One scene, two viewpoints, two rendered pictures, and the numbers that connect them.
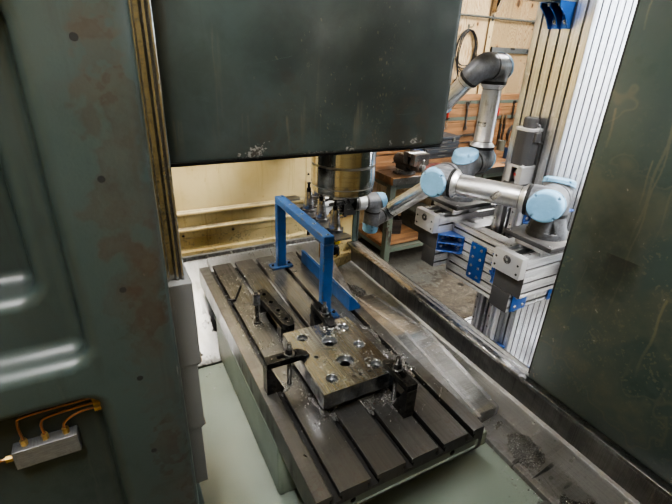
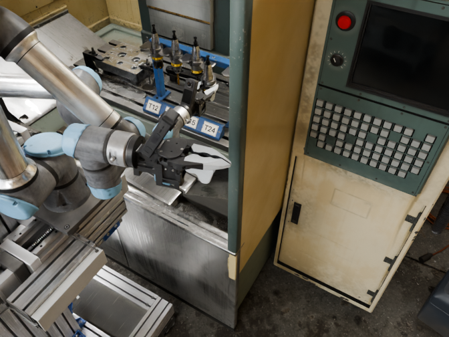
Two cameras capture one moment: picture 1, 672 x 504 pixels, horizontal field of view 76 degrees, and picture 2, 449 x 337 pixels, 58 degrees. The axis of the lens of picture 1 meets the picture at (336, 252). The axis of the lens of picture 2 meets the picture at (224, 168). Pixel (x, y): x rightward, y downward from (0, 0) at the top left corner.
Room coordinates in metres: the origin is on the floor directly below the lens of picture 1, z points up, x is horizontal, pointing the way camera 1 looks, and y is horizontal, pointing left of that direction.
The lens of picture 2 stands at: (3.02, -0.58, 2.15)
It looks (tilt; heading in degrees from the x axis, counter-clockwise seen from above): 45 degrees down; 150
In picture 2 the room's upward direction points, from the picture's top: straight up
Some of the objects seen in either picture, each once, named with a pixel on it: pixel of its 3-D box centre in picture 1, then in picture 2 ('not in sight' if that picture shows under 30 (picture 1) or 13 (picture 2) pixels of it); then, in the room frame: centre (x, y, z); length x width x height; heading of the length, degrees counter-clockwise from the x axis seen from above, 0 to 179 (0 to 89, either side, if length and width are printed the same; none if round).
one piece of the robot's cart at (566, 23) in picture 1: (555, 15); not in sight; (1.86, -0.78, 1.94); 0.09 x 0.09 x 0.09; 30
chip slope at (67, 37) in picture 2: not in sight; (59, 65); (0.49, -0.33, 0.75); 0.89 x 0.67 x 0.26; 119
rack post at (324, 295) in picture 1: (325, 281); (158, 71); (1.34, 0.03, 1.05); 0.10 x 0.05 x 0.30; 119
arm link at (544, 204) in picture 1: (489, 190); (23, 86); (1.61, -0.58, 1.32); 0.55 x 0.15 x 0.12; 55
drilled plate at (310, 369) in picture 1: (336, 357); (129, 61); (1.03, -0.02, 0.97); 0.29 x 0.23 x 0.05; 29
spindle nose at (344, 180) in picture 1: (343, 166); not in sight; (1.07, -0.01, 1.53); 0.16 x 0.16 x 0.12
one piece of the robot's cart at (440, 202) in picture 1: (459, 202); (65, 203); (2.04, -0.60, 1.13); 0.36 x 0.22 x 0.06; 120
